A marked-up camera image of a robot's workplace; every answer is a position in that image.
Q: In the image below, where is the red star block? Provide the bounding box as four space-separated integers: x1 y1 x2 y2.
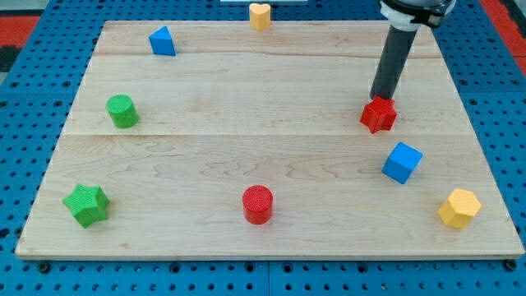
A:
360 95 397 133

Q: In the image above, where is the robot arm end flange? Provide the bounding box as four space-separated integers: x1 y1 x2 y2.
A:
379 0 457 31

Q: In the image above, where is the blue cube block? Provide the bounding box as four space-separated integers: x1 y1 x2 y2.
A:
382 142 423 184

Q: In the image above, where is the green star block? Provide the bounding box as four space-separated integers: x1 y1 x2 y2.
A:
62 183 109 229

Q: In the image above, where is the red cylinder block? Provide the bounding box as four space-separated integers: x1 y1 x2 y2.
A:
242 185 274 224

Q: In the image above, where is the wooden board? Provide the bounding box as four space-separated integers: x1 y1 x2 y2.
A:
16 21 524 261

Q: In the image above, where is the yellow heart block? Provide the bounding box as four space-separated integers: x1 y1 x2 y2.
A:
248 3 271 30

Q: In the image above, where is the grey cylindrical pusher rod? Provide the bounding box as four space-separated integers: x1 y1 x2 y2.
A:
370 25 417 99

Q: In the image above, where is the green cylinder block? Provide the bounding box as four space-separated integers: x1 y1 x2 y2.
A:
106 95 139 128

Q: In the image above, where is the blue triangle block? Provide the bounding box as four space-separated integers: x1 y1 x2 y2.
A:
149 26 177 56

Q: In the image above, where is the yellow hexagon block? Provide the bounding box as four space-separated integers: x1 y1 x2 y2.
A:
437 188 482 229

